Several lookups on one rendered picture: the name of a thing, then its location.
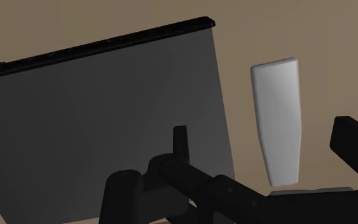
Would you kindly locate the white tapered rounded block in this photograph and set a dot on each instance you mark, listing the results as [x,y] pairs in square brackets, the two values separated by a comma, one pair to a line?
[278,118]

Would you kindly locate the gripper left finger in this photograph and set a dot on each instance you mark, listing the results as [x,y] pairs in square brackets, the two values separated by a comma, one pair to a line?
[197,181]

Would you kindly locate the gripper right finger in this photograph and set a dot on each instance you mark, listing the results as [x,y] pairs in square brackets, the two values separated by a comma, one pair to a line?
[357,145]

